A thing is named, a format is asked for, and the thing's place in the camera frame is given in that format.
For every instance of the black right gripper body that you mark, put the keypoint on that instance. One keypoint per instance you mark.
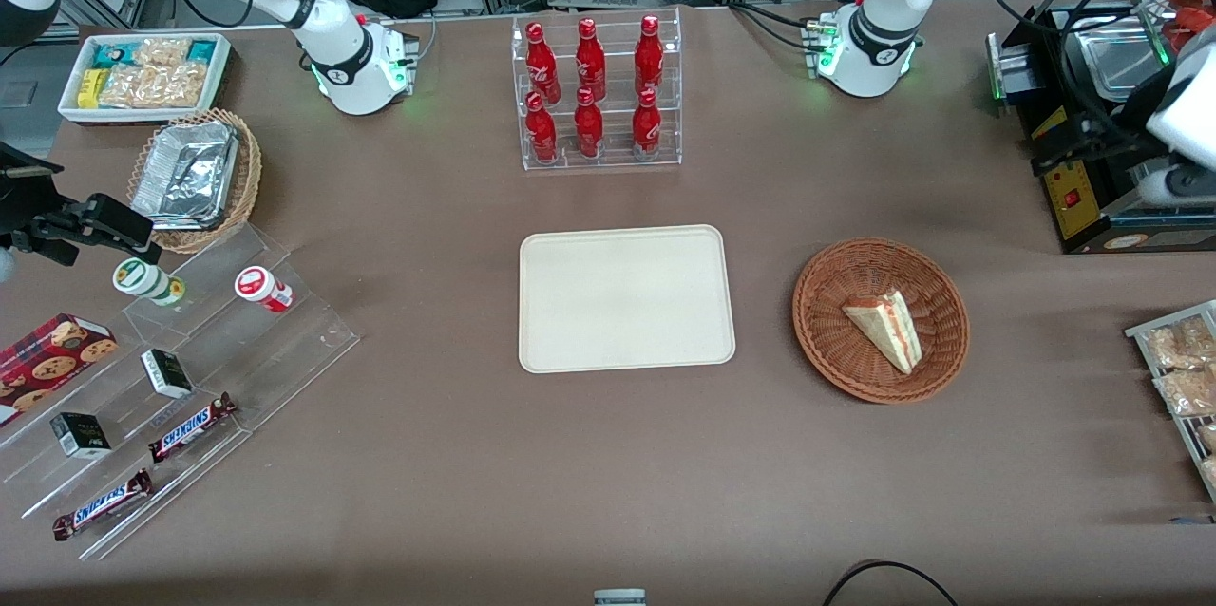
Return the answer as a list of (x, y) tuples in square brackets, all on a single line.
[(26, 203)]

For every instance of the triangular sandwich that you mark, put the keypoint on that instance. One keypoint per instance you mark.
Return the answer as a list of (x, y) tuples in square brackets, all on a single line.
[(888, 329)]

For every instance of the aluminium foil tray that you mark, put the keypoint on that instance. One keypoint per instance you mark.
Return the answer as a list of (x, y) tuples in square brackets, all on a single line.
[(185, 174)]

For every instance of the oval light wicker basket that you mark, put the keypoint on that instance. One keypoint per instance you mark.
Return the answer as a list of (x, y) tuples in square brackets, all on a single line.
[(249, 179)]

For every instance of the round brown wicker basket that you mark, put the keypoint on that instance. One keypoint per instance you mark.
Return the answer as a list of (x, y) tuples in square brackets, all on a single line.
[(855, 354)]

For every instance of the cream rectangular tray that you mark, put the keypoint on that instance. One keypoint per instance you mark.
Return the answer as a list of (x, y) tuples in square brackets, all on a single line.
[(627, 297)]

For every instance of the green and white cup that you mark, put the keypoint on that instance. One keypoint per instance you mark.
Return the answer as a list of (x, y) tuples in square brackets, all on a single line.
[(147, 281)]

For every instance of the red tartan cookie box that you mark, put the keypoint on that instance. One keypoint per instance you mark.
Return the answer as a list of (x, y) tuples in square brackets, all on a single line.
[(47, 361)]

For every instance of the yellow snack packet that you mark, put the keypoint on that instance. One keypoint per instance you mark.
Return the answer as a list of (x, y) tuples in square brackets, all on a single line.
[(92, 88)]

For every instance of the clear cracker bag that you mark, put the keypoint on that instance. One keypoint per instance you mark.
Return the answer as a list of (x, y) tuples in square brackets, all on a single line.
[(157, 85), (161, 52)]

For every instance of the clear nut snack bag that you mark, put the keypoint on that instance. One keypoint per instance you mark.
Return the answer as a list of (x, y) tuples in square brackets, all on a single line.
[(1210, 473), (1178, 345), (1187, 392), (1207, 437)]

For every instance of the small black box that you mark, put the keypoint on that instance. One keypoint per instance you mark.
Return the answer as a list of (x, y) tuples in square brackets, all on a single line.
[(167, 373), (81, 436)]

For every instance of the teal snack packet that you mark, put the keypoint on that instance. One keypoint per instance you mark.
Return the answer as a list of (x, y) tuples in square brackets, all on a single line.
[(202, 50), (112, 53)]

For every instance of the red and white cup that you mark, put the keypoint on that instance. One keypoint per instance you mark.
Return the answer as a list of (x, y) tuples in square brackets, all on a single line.
[(264, 289)]

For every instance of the white rectangular bin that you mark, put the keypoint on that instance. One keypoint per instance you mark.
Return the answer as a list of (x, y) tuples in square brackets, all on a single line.
[(220, 79)]

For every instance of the clear acrylic stepped shelf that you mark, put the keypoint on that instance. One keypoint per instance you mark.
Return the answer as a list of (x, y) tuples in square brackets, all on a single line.
[(275, 350)]

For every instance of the Snickers chocolate bar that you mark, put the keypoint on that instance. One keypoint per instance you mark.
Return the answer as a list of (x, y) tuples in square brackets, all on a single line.
[(190, 428), (103, 504)]

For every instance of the red cola bottle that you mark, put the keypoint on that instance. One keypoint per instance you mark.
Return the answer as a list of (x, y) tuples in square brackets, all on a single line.
[(590, 63), (541, 131), (649, 60), (647, 129), (540, 65), (588, 129)]

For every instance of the clear acrylic bottle rack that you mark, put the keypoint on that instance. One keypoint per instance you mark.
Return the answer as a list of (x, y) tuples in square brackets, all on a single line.
[(613, 160)]

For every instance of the small white grey device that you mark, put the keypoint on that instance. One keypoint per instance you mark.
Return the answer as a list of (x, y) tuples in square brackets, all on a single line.
[(619, 598)]

